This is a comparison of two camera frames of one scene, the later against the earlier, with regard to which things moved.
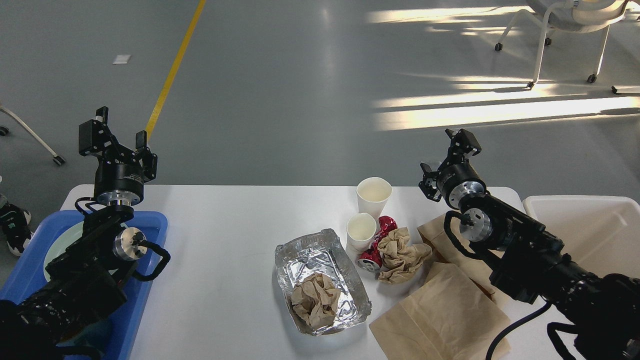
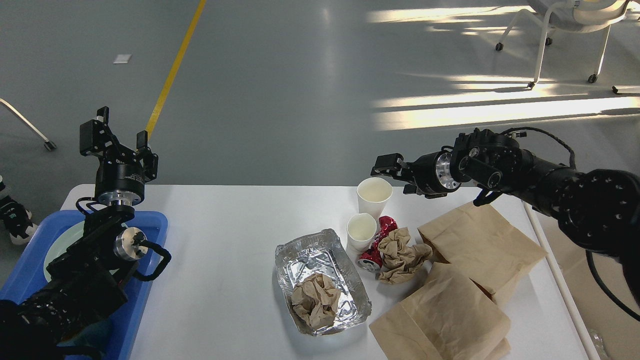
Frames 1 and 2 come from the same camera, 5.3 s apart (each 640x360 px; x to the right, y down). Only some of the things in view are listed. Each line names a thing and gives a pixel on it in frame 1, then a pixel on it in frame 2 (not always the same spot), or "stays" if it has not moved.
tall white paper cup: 373,193 stays
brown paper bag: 450,316 stays
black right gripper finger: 429,185 to 409,188
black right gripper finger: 462,140 to 393,164
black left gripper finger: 149,159 stays
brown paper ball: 399,260 stays
